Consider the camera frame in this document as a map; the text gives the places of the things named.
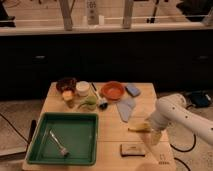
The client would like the yellow banana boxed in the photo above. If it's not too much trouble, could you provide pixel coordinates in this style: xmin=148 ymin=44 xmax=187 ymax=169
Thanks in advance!
xmin=128 ymin=122 xmax=151 ymax=132

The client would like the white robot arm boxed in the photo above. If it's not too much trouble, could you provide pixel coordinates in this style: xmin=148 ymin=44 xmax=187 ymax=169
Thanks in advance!
xmin=148 ymin=93 xmax=213 ymax=146

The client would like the green plastic tray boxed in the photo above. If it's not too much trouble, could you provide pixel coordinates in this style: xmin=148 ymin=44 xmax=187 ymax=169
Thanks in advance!
xmin=27 ymin=113 xmax=99 ymax=166

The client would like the light blue cloth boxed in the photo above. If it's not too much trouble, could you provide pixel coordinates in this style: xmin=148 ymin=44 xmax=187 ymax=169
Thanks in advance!
xmin=116 ymin=98 xmax=136 ymax=122

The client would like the blue sponge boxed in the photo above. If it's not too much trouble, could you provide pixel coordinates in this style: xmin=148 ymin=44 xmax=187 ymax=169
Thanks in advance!
xmin=125 ymin=83 xmax=141 ymax=97

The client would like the blue black floor device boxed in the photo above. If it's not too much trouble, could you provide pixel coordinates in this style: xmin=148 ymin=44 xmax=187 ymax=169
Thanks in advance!
xmin=188 ymin=91 xmax=211 ymax=107

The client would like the orange bowl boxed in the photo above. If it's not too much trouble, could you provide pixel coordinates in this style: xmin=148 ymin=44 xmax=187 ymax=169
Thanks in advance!
xmin=101 ymin=81 xmax=124 ymax=100

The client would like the white cup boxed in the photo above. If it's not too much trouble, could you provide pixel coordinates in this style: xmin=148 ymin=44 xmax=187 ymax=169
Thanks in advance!
xmin=76 ymin=81 xmax=90 ymax=97

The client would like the metal fork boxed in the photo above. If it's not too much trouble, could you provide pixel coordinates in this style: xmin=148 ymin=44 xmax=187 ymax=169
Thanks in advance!
xmin=50 ymin=131 xmax=69 ymax=156

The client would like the dark brown bowl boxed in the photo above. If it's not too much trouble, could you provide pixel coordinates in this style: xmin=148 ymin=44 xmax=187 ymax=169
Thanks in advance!
xmin=56 ymin=77 xmax=77 ymax=92

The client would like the white remote control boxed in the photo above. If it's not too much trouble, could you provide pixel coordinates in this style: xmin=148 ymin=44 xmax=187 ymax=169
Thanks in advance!
xmin=86 ymin=0 xmax=99 ymax=25

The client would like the black floor cable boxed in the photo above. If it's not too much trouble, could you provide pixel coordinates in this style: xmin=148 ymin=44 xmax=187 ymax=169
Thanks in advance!
xmin=169 ymin=103 xmax=201 ymax=171

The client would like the black handled brush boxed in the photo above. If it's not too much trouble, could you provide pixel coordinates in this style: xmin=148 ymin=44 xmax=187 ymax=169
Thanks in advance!
xmin=92 ymin=84 xmax=108 ymax=110

